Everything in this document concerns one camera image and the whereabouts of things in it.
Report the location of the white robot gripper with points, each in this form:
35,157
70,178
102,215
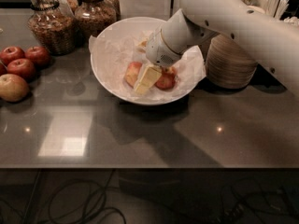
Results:
160,50

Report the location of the red apple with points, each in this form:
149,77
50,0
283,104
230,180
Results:
10,54
38,55
22,67
168,79

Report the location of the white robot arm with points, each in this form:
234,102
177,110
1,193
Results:
271,43

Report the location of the left red-yellow apple in bowl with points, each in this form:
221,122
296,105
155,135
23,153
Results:
132,72

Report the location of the white ceramic bowl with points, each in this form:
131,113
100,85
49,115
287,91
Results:
109,47

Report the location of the yellow-red apple front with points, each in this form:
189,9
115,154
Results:
13,88

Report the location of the white paper liner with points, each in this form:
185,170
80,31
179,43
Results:
115,56

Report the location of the front stack of paper bowls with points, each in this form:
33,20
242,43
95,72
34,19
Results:
227,65

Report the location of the right glass granola jar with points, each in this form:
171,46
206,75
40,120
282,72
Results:
94,16

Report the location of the glass granola jar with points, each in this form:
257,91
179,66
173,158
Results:
52,28
94,16

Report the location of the left glass granola jar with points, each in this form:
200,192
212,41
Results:
52,28

